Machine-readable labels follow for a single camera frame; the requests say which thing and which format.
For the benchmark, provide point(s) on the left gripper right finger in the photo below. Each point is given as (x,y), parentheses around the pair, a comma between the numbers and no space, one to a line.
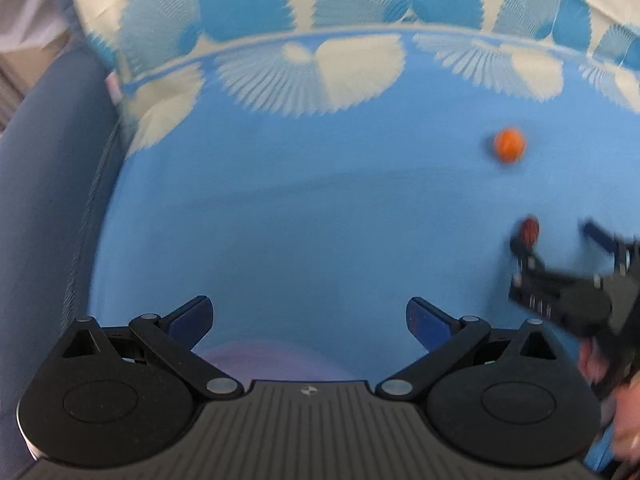
(448,342)

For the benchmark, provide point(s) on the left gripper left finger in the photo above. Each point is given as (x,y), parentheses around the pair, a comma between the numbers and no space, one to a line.
(169,340)

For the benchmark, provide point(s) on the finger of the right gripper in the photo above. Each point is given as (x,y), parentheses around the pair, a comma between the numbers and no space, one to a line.
(529,262)
(624,252)

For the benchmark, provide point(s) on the dark red jujube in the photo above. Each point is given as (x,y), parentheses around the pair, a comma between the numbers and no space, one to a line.
(528,232)

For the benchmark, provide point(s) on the orange tangerine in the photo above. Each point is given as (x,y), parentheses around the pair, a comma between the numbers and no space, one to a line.
(509,145)

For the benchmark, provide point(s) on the person left hand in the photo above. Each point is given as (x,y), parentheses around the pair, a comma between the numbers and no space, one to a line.
(621,406)

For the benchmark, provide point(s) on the light blue plastic plate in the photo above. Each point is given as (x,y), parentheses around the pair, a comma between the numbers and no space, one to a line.
(249,360)

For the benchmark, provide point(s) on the blue denim sofa armrest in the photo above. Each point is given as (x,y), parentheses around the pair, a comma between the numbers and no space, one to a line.
(60,157)

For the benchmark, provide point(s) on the blue patterned sofa cover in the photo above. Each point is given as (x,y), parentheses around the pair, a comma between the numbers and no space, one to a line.
(311,164)

